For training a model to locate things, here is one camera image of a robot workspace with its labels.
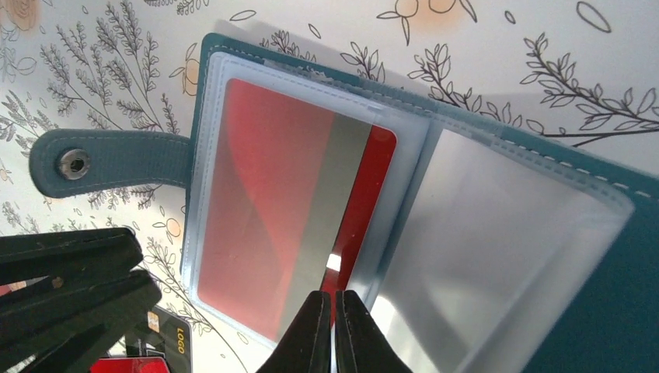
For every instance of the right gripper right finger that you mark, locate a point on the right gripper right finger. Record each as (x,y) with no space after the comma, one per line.
(360,345)

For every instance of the teal leather card holder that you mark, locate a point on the teal leather card holder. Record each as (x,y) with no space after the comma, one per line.
(490,249)

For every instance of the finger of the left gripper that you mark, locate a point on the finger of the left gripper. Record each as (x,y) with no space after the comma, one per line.
(95,256)
(68,329)

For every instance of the red black card centre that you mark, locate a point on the red black card centre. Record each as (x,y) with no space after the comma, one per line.
(130,365)

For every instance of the small black card top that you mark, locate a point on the small black card top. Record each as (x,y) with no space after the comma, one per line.
(161,333)

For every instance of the floral table mat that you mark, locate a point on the floral table mat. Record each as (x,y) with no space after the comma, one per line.
(580,73)

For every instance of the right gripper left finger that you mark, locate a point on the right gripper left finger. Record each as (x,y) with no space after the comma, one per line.
(305,347)

